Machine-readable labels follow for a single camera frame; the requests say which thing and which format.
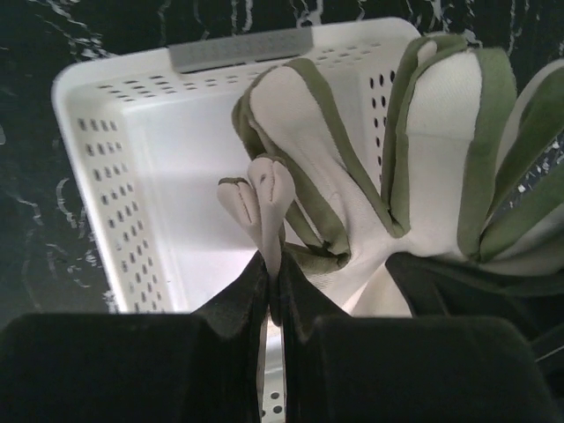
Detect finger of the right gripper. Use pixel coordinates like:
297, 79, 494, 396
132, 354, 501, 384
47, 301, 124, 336
385, 253, 563, 366

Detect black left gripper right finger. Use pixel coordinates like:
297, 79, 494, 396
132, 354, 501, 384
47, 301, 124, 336
278, 256, 555, 422

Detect white perforated storage basket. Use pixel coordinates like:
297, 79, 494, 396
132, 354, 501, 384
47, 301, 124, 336
50, 16, 427, 423

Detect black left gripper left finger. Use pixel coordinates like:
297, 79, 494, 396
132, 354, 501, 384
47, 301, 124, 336
1, 256, 268, 422

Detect white grey work glove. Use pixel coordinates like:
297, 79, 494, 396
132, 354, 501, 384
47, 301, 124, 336
218, 34, 563, 317

